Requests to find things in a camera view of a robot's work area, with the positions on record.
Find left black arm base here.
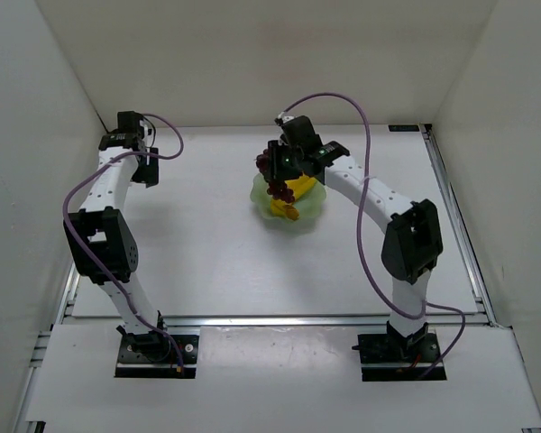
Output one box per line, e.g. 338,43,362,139
115,331,199,379

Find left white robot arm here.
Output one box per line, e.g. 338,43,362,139
64,111,170,352

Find purple cable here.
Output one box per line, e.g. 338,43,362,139
62,113,185,371
274,92,466,379

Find left aluminium rail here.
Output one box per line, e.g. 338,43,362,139
12,264,80,433

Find yellow fake banana bunch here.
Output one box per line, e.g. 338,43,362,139
270,175,316,221

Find aluminium rail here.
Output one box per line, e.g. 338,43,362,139
61,312,490,327
12,264,80,433
419,124,499,327

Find green scalloped fruit bowl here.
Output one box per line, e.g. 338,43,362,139
250,174,327,231

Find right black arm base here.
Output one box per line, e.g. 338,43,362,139
352,332,447,382

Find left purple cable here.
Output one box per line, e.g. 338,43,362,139
62,113,185,371

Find right aluminium rail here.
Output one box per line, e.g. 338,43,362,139
419,124,499,327

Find right black corner bracket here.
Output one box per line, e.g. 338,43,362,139
388,124,420,133

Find front aluminium rail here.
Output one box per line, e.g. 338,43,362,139
61,312,490,327

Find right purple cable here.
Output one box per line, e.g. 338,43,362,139
274,92,466,379

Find purple fake grape bunch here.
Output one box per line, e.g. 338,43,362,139
255,150,286,200

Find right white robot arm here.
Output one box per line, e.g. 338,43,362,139
256,114,443,348

